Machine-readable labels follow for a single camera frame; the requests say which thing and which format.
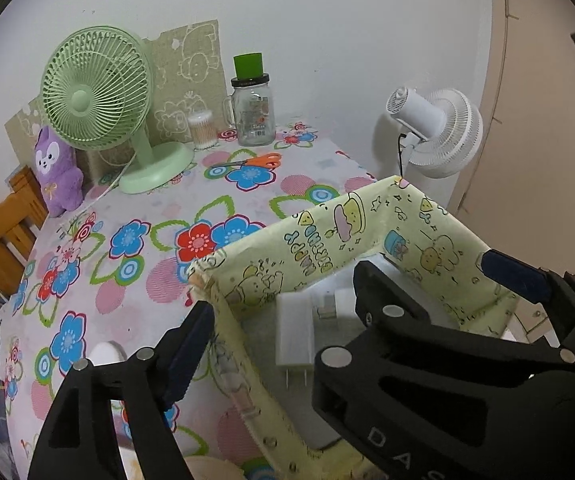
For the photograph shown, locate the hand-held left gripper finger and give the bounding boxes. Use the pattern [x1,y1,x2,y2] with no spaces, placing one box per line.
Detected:
[28,301,217,480]

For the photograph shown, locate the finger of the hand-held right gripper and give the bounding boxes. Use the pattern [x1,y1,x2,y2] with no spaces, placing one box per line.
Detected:
[481,249,575,378]
[311,259,575,480]

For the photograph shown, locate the yellow printed fabric storage box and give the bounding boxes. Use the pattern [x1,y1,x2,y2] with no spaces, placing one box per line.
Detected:
[186,175,521,480]

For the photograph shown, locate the small white adapter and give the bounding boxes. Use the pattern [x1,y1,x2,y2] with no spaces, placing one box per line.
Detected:
[312,280,357,322]

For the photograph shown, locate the white charger plug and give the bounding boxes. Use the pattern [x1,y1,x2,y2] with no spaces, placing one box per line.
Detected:
[275,292,319,389]

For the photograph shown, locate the floral tablecloth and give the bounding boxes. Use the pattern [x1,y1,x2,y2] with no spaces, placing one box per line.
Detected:
[0,122,383,480]

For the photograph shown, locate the beige wooden door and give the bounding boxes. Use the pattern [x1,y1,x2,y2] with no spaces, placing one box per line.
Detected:
[445,0,575,286]

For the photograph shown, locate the white standing fan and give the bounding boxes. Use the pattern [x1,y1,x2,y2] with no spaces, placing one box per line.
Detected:
[385,86,484,179]

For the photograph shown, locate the glass jar mug black lid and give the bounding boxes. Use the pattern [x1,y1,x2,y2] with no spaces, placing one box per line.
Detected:
[222,74,277,148]

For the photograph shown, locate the wooden chair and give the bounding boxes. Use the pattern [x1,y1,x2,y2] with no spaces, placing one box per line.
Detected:
[0,165,51,306]

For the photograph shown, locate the purple plush toy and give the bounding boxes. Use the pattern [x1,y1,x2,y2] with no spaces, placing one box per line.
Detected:
[34,126,84,218]

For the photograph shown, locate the clear cotton swab container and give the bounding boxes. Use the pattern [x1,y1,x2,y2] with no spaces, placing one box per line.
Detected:
[188,110,217,151]

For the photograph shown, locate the green plastic cup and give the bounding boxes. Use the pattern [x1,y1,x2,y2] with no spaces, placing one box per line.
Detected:
[233,52,264,80]

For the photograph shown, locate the green desk fan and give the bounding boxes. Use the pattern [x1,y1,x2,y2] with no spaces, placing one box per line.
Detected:
[40,25,196,195]

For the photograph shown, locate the black fan power cable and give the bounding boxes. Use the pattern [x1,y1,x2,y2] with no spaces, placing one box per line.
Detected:
[396,132,409,178]

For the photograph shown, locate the orange handled scissors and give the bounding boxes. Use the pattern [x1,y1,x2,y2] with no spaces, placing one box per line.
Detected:
[211,152,282,170]

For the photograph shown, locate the white fan power cable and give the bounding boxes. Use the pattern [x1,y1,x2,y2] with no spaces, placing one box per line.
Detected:
[60,150,141,226]

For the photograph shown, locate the beige printed wall board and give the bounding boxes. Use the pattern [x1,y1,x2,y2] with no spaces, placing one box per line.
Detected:
[5,20,226,181]

